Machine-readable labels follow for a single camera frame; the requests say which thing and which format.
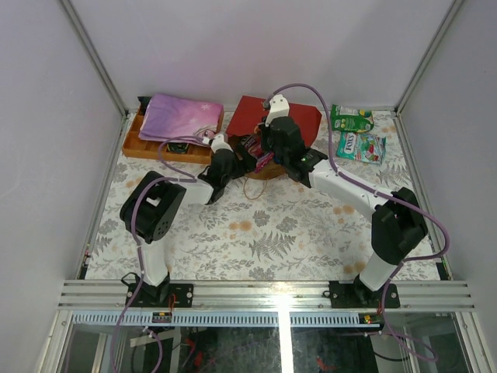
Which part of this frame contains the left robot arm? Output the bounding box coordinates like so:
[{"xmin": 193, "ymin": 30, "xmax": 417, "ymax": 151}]
[{"xmin": 120, "ymin": 145, "xmax": 256, "ymax": 307}]

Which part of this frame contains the dark rolled patterned cloth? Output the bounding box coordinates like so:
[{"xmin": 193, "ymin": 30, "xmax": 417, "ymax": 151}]
[{"xmin": 166, "ymin": 143, "xmax": 189, "ymax": 154}]

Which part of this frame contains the red paper bag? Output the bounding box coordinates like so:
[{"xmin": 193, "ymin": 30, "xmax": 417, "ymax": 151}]
[{"xmin": 226, "ymin": 96, "xmax": 322, "ymax": 181}]

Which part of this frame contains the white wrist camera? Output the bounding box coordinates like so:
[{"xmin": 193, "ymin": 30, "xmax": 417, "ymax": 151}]
[
  {"xmin": 262, "ymin": 94, "xmax": 290, "ymax": 127},
  {"xmin": 202, "ymin": 132, "xmax": 233, "ymax": 153}
]

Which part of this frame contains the wooden compartment tray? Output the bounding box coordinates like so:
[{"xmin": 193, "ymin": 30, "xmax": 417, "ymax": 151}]
[{"xmin": 122, "ymin": 112, "xmax": 224, "ymax": 165}]

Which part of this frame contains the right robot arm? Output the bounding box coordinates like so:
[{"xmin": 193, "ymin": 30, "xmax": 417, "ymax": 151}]
[{"xmin": 259, "ymin": 117, "xmax": 428, "ymax": 307}]

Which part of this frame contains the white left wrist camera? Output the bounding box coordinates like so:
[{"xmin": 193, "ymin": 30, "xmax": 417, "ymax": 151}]
[{"xmin": 202, "ymin": 132, "xmax": 233, "ymax": 153}]

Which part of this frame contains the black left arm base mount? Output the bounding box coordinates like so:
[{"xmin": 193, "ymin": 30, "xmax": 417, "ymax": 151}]
[{"xmin": 120, "ymin": 272, "xmax": 194, "ymax": 309}]

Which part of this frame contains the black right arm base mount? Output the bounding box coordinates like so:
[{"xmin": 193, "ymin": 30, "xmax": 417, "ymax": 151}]
[{"xmin": 321, "ymin": 277, "xmax": 401, "ymax": 309}]

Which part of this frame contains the dark patterned cloth at back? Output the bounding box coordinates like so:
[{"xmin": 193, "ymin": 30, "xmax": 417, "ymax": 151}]
[{"xmin": 137, "ymin": 96, "xmax": 151, "ymax": 112}]

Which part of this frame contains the pink purple Fox's candy bag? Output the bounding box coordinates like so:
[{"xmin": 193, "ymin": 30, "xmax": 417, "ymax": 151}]
[{"xmin": 239, "ymin": 134, "xmax": 273, "ymax": 173}]

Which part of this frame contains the aluminium front rail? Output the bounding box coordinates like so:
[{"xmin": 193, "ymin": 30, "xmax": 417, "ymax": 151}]
[{"xmin": 57, "ymin": 280, "xmax": 475, "ymax": 313}]

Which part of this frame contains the teal Fox's candy bag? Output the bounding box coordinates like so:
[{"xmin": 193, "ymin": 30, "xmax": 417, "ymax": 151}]
[{"xmin": 336, "ymin": 132, "xmax": 386, "ymax": 165}]

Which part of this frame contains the green candy packet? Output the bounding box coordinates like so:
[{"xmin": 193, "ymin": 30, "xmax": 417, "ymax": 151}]
[{"xmin": 331, "ymin": 105, "xmax": 374, "ymax": 133}]

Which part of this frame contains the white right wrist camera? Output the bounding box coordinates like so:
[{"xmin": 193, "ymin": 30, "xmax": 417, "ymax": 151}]
[{"xmin": 262, "ymin": 94, "xmax": 290, "ymax": 127}]

